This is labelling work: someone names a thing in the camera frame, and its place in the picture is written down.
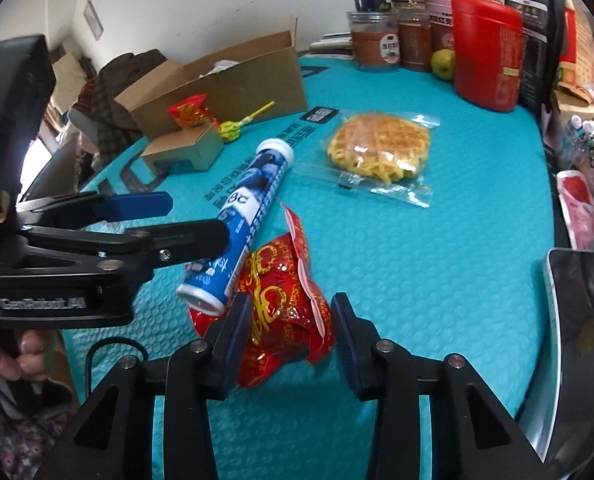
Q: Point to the wide jar of brown powder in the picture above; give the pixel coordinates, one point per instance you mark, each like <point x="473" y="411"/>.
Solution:
<point x="374" y="42"/>

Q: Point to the person's left hand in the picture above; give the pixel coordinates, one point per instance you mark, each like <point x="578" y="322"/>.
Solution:
<point x="27" y="360"/>

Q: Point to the red pink flat pack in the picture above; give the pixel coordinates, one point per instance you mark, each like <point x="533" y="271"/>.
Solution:
<point x="579" y="205"/>

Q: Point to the pink canister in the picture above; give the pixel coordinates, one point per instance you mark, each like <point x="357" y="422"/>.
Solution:
<point x="439" y="20"/>

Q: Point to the clear-wrapped waffle packet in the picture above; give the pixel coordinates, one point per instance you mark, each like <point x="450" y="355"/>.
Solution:
<point x="377" y="150"/>

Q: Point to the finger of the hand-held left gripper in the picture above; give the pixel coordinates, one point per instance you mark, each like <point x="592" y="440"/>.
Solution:
<point x="137" y="204"/>
<point x="187" y="240"/>

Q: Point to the orange paper carton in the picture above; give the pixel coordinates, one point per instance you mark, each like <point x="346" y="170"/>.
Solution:
<point x="577" y="50"/>

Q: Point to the red canister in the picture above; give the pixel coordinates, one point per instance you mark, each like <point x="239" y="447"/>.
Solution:
<point x="487" y="50"/>

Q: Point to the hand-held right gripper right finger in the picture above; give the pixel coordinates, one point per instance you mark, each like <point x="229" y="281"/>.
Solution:
<point x="349" y="355"/>

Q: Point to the green fruit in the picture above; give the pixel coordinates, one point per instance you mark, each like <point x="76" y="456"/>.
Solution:
<point x="443" y="64"/>

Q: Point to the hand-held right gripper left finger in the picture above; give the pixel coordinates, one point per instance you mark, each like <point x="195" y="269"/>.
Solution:
<point x="237" y="345"/>

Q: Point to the small cardboard box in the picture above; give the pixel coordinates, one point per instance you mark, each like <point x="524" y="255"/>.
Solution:
<point x="197" y="152"/>

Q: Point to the blue tube with white caps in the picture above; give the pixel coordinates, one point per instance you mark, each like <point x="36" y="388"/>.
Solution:
<point x="257" y="180"/>

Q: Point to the pale plastic bag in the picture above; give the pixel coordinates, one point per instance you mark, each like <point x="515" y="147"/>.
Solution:
<point x="584" y="130"/>

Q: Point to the small red snack packet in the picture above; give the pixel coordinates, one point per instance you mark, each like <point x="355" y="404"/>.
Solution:
<point x="192" y="110"/>

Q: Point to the hanging beige cloth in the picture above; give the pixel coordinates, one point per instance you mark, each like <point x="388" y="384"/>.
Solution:
<point x="69" y="77"/>

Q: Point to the narrow jar of brown powder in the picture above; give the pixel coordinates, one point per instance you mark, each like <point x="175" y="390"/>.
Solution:
<point x="414" y="40"/>

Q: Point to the brown jacket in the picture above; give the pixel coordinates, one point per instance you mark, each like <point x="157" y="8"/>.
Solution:
<point x="137" y="72"/>

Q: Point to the large cardboard box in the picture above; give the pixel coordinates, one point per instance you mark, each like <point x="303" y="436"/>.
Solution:
<point x="257" y="90"/>

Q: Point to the black printed pouch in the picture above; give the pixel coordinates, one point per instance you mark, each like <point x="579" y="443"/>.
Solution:
<point x="522" y="25"/>

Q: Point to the yellow green lollipop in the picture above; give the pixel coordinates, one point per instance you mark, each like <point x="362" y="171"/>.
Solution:
<point x="229" y="130"/>

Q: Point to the large red gold-print packet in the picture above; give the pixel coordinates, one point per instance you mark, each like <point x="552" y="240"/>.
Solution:
<point x="282" y="305"/>

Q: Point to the black object with silver rim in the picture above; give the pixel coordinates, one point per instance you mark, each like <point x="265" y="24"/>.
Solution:
<point x="582" y="340"/>

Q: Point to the framed wall picture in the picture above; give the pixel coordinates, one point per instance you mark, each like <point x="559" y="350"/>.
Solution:
<point x="92" y="19"/>

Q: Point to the grey chair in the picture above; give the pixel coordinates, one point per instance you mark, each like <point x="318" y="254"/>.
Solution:
<point x="79" y="127"/>

